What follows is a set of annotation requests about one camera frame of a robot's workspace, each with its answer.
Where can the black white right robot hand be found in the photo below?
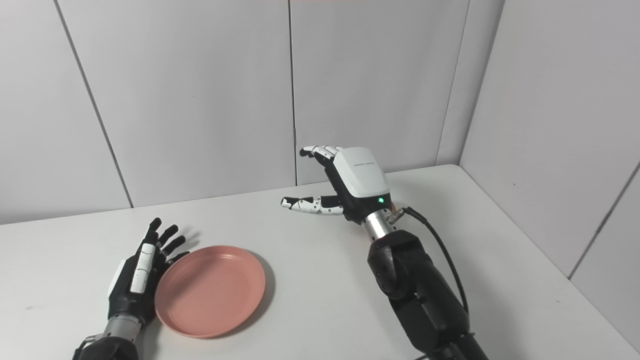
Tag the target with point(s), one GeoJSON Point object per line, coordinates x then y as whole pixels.
{"type": "Point", "coordinates": [360, 175]}

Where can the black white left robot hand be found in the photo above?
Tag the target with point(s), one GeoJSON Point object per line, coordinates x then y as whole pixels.
{"type": "Point", "coordinates": [125, 300]}

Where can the pink round plate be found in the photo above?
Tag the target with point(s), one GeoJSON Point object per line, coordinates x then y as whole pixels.
{"type": "Point", "coordinates": [210, 290]}

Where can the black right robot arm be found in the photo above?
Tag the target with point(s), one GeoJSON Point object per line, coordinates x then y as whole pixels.
{"type": "Point", "coordinates": [420, 295]}

